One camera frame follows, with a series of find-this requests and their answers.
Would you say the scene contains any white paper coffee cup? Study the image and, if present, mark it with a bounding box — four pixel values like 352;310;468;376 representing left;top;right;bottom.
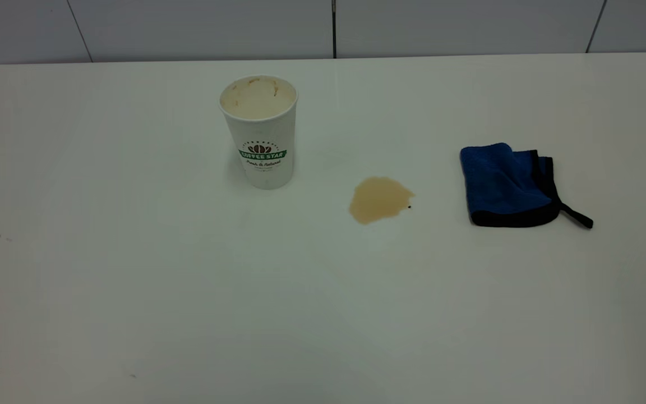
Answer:
219;75;299;190

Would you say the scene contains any brown coffee spill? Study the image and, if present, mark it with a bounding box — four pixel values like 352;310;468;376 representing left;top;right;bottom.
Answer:
349;177;415;226

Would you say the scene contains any blue microfiber cloth black trim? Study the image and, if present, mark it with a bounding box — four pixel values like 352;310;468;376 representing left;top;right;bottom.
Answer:
460;143;594;230

